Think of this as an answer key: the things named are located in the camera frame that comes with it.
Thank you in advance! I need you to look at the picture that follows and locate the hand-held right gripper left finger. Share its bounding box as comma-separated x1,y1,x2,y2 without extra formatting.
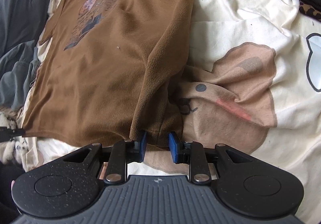
63,131,147,185

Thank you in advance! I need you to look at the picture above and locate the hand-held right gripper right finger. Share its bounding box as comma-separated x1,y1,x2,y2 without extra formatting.
169,132,254,185

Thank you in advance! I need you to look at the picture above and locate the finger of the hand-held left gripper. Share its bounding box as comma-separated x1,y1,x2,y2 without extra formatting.
0,127,25,141

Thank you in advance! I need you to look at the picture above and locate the brown printed T-shirt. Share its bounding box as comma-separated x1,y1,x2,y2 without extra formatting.
22,0,195,148

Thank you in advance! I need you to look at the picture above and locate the white and black fluffy blanket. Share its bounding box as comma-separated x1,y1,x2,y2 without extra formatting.
0,111,29,164

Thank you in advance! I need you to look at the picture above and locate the beige cloth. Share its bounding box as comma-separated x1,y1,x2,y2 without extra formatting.
0,105,23,117

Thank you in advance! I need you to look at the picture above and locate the grey-blue garment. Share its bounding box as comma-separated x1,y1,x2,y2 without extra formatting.
0,39,42,110

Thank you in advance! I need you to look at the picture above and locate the dark grey pillow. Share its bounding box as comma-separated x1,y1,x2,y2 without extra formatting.
0,0,54,56

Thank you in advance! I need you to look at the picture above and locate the cream bear-print blanket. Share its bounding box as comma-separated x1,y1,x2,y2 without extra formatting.
15,0,321,217

